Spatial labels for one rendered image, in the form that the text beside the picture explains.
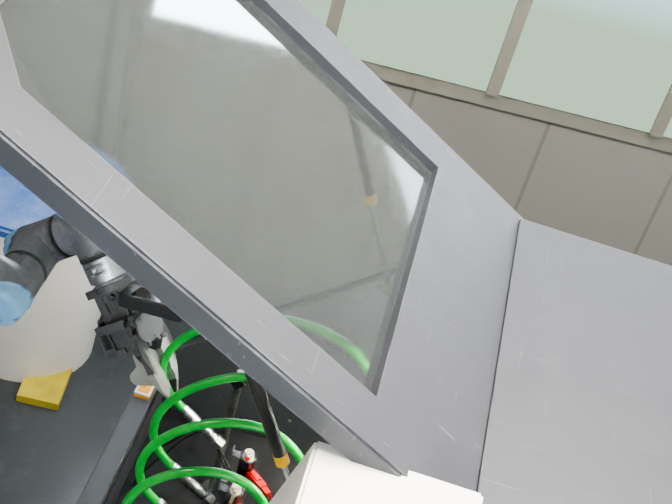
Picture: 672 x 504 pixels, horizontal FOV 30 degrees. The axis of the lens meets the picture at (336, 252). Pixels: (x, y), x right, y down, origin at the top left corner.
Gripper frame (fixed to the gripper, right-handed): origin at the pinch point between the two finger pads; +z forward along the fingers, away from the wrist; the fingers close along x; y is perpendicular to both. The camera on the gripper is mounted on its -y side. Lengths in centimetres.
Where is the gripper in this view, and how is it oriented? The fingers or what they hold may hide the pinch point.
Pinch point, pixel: (172, 386)
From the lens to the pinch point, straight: 207.5
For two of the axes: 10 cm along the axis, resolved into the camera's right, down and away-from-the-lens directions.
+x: -3.6, 3.0, -8.8
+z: 3.8, 9.1, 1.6
